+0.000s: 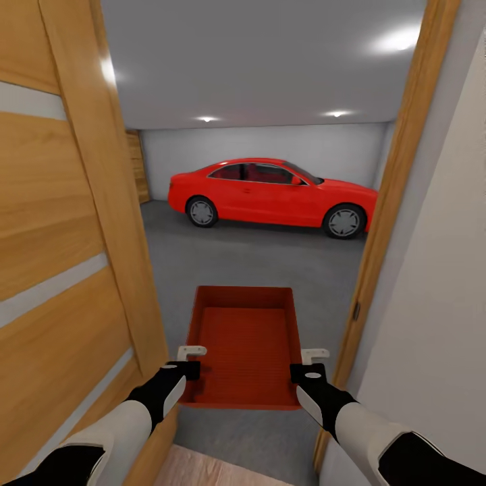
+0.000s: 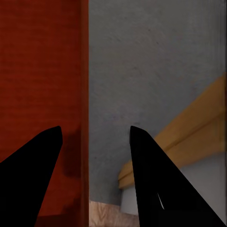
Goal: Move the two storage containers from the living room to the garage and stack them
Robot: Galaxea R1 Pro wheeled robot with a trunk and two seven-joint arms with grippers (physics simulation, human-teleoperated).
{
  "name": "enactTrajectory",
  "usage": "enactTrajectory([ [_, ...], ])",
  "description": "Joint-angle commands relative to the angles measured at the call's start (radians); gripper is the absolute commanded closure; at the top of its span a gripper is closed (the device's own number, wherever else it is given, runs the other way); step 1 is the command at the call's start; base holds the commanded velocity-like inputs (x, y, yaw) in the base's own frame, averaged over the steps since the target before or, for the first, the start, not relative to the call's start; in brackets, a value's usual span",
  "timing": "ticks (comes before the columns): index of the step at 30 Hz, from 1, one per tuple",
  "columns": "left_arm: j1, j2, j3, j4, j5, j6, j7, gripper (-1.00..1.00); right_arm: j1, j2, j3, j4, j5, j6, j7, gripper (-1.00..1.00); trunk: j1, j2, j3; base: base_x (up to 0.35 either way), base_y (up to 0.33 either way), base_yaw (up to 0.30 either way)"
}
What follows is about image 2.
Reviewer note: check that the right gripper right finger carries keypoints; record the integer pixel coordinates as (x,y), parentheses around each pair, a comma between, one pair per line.
(165,198)

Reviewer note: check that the storage box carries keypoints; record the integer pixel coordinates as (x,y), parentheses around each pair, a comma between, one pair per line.
(44,83)

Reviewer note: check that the door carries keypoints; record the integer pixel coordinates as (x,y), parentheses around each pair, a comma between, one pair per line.
(196,133)

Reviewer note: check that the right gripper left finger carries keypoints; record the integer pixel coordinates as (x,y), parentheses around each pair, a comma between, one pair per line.
(25,176)

